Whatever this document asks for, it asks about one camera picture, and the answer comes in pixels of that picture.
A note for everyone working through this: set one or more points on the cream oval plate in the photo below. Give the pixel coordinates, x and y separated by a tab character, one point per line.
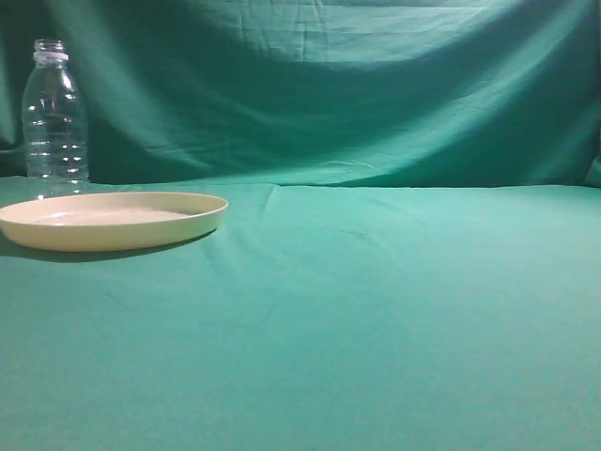
112	222

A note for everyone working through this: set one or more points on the green cloth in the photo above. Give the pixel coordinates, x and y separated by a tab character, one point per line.
410	258

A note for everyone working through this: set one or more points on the clear plastic bottle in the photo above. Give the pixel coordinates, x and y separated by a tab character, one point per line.
55	126

